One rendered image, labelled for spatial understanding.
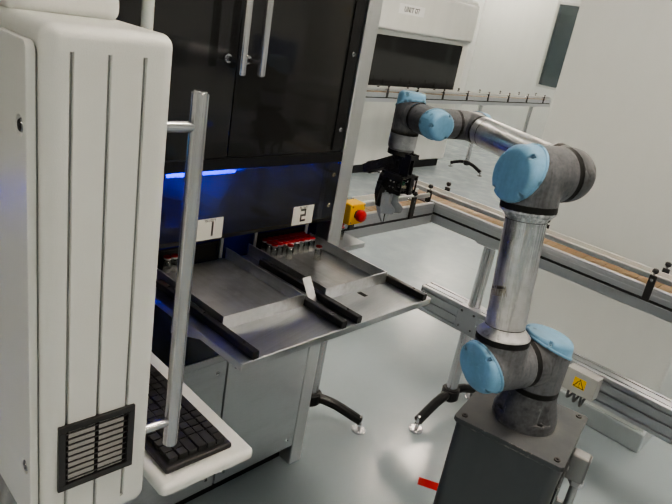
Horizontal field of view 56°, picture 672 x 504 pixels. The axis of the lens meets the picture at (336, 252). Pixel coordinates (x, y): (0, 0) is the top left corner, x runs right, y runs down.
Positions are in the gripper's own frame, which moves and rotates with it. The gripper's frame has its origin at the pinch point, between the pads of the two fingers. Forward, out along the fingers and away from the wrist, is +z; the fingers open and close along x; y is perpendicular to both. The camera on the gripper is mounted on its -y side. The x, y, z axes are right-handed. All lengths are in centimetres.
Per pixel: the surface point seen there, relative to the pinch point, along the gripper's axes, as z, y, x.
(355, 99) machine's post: -28.0, -24.1, 7.8
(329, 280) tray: 21.1, -6.5, -9.7
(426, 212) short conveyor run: 19, -35, 76
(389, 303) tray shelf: 21.3, 12.0, -4.1
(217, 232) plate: 8.6, -24.1, -38.2
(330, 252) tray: 20.6, -21.5, 5.7
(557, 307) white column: 61, 5, 144
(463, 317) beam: 59, -10, 85
